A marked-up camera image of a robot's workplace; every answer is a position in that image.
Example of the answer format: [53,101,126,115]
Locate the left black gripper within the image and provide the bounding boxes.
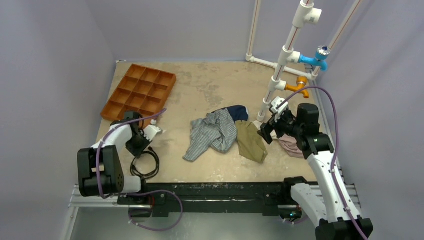
[124,131,152,159]

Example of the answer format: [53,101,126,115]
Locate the navy blue underwear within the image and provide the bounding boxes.
[220,105,250,122]

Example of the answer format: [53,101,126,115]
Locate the grey striped underwear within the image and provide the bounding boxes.
[183,109,237,162]

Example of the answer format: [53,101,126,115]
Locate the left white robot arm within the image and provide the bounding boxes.
[77,111,163,205]

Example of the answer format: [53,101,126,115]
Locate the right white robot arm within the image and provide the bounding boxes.
[258,102,374,240]

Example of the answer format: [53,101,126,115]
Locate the olive green underwear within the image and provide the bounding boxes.
[235,120,268,164]

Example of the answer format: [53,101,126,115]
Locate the pink underwear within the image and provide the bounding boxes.
[278,135,304,159]

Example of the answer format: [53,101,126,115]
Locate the orange compartment tray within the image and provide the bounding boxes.
[100,64,177,122]

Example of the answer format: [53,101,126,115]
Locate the orange plastic faucet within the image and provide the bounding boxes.
[284,76,310,99]

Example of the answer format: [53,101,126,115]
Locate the blue plastic faucet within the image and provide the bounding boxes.
[297,45,331,72]

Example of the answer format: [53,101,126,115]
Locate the black coiled cable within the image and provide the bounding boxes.
[129,147,161,180]

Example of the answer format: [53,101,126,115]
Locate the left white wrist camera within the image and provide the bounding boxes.
[143,119,164,142]

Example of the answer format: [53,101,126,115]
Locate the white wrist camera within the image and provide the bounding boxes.
[143,119,164,142]
[269,96,289,115]

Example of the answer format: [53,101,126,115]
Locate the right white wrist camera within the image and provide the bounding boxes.
[269,96,289,115]

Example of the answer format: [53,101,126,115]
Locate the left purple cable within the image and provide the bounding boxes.
[95,107,184,232]

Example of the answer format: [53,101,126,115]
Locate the purple cable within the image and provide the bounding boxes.
[276,86,369,240]
[95,107,184,232]

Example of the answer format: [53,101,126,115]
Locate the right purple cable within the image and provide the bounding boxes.
[276,86,369,240]

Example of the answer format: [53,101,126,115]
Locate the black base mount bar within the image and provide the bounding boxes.
[117,177,304,221]

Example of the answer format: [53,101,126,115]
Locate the white PVC pipe frame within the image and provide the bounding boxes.
[245,0,362,122]

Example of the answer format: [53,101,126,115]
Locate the aluminium rail frame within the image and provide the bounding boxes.
[67,158,362,210]

